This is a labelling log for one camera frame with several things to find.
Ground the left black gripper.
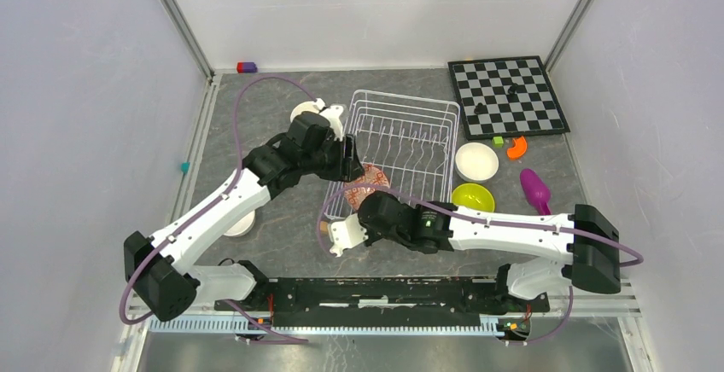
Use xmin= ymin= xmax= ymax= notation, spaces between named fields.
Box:
xmin=301 ymin=132 xmax=365 ymax=183

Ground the blue patterned bowl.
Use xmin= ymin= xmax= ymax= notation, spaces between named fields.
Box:
xmin=343 ymin=164 xmax=390 ymax=211

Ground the white wire dish rack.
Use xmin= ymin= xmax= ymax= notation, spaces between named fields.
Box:
xmin=345 ymin=90 xmax=460 ymax=201

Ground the beige bowl with leaf motif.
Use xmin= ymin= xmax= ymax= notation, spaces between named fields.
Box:
xmin=289 ymin=101 xmax=318 ymax=122

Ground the yellow-green bowl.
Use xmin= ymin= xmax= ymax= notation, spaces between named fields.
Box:
xmin=451 ymin=183 xmax=496 ymax=212

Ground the white bowl outside rack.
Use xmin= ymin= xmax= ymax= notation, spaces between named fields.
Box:
xmin=454 ymin=142 xmax=499 ymax=183

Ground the plain white bowl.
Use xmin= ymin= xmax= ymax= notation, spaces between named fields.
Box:
xmin=224 ymin=211 xmax=256 ymax=237

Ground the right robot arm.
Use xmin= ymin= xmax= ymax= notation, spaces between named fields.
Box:
xmin=357 ymin=191 xmax=622 ymax=311

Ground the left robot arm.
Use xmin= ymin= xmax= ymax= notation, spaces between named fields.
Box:
xmin=120 ymin=105 xmax=364 ymax=324

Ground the black chess piece lower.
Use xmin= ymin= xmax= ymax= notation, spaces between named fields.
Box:
xmin=474 ymin=103 xmax=487 ymax=114

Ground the black chess piece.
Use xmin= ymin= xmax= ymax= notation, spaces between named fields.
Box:
xmin=506 ymin=84 xmax=520 ymax=96
xmin=474 ymin=103 xmax=487 ymax=114

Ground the red and purple block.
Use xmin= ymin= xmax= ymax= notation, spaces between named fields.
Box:
xmin=236 ymin=61 xmax=258 ymax=73

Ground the orange curved toy piece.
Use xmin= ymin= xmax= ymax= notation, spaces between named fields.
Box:
xmin=506 ymin=137 xmax=528 ymax=160

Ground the purple plastic scoop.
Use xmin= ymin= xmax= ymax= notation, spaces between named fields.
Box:
xmin=519 ymin=168 xmax=552 ymax=215

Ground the black and white chessboard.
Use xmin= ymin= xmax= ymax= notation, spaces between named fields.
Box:
xmin=447 ymin=55 xmax=570 ymax=141

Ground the black chess piece upper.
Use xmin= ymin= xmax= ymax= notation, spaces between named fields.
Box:
xmin=506 ymin=84 xmax=520 ymax=96

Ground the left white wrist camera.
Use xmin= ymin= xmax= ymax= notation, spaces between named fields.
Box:
xmin=312 ymin=98 xmax=345 ymax=142

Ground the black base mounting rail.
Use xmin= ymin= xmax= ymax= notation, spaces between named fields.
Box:
xmin=238 ymin=276 xmax=551 ymax=328

